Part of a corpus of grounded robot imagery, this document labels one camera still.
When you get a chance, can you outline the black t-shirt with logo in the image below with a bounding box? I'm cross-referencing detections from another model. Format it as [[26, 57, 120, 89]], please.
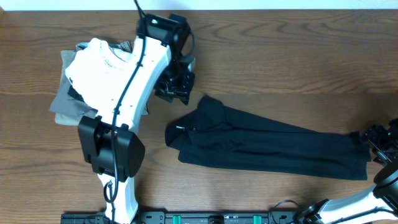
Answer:
[[165, 96, 371, 180]]

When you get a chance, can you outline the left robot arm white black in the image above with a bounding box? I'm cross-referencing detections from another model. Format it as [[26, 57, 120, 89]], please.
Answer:
[[78, 12, 195, 223]]

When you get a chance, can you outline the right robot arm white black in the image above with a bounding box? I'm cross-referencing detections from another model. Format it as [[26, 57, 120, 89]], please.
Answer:
[[293, 119, 397, 224]]

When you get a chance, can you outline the white folded t-shirt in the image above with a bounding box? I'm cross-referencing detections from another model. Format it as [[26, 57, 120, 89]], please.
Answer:
[[65, 38, 137, 111]]

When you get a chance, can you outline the grey folded t-shirt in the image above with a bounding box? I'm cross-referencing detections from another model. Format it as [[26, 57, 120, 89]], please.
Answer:
[[50, 41, 132, 113]]

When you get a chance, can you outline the black mounting rail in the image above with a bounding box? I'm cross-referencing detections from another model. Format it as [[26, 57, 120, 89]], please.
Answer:
[[60, 203, 302, 224]]

